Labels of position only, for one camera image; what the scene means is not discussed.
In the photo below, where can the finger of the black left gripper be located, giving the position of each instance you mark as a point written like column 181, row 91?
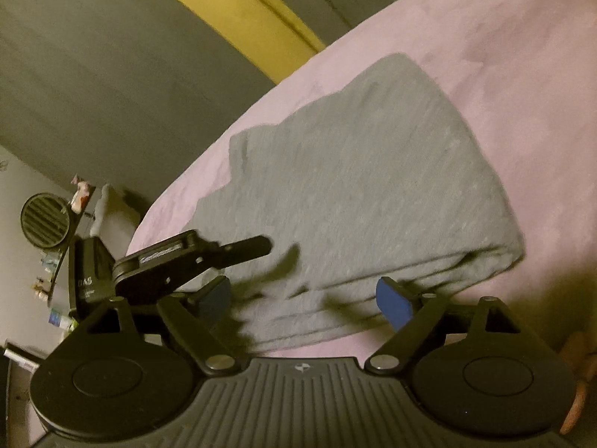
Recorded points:
column 240, row 252

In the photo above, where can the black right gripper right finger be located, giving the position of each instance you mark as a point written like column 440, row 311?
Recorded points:
column 413, row 316

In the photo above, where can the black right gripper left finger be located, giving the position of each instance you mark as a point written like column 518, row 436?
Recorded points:
column 191, row 318

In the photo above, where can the grey sweatpants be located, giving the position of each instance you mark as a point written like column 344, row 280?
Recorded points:
column 382, row 178

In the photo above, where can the person's right hand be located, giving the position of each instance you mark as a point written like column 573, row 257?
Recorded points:
column 576, row 373

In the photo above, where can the round black fan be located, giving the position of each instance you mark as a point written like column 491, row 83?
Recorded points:
column 45, row 220

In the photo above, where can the grey desk with clutter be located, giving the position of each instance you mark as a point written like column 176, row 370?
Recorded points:
column 24, row 317

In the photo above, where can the grey-green curtain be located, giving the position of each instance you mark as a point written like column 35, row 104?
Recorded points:
column 130, row 92

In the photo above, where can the yellow curtain strip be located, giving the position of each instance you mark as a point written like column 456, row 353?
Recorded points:
column 266, row 32

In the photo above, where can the pink bed blanket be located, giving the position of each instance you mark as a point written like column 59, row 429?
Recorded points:
column 523, row 75

